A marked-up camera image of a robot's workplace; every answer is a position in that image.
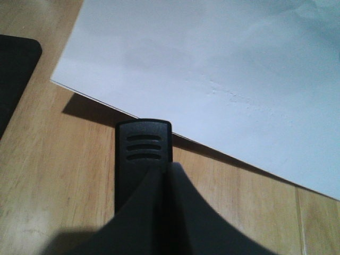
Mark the black computer monitor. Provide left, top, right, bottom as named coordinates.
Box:
left=1, top=35, right=43, bottom=135

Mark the white paper sheet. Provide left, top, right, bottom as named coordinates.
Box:
left=51, top=1, right=339, bottom=199

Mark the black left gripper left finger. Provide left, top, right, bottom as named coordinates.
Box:
left=47, top=168, right=163, bottom=254

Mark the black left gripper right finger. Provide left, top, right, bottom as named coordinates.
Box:
left=166, top=163, right=274, bottom=254

